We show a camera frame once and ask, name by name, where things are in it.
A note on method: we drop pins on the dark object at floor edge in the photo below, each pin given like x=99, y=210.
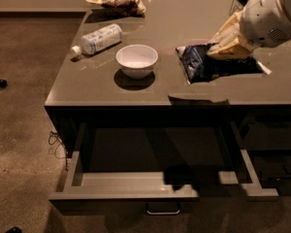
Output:
x=14, y=229

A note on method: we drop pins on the white bowl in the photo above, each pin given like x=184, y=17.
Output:
x=136, y=61

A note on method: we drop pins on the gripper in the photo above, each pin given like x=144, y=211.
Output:
x=264, y=19

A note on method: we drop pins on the metal drawer handle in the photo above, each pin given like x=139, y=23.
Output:
x=162, y=208

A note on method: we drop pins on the blue chip bag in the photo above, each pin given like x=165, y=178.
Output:
x=198, y=67

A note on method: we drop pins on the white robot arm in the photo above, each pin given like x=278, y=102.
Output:
x=260, y=24

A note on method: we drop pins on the clear plastic water bottle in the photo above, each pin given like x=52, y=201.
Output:
x=98, y=40

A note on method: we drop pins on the brown snack bag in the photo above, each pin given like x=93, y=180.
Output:
x=124, y=7

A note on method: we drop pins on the grey cabinet counter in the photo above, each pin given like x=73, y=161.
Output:
x=93, y=90

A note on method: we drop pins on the open grey top drawer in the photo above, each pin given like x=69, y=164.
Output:
x=119, y=170

